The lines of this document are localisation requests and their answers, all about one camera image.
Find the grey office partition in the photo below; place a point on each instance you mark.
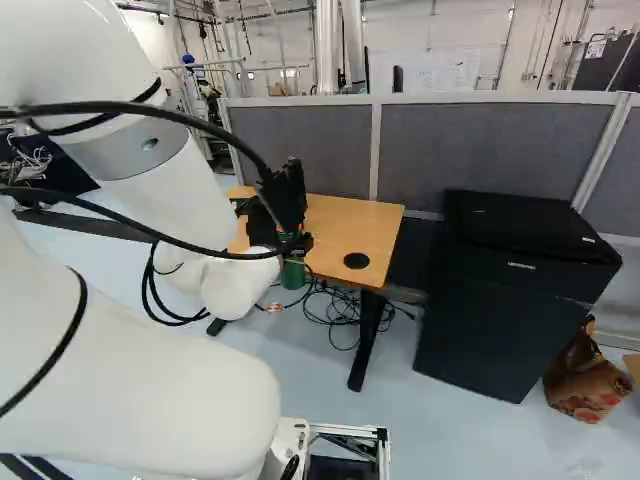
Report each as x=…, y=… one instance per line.
x=475, y=150

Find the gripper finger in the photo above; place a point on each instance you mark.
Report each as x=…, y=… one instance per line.
x=283, y=237
x=306, y=243

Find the green bottle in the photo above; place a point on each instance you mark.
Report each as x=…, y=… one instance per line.
x=293, y=274

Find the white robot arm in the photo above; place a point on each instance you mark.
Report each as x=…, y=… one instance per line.
x=125, y=380

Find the black cabinet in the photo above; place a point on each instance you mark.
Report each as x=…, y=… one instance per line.
x=500, y=300

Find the brown paper bag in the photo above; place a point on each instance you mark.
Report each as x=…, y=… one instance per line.
x=582, y=380

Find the wooden table with black legs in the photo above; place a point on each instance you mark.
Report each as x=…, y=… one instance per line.
x=350, y=230

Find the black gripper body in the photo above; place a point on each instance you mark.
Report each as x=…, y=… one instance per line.
x=284, y=197

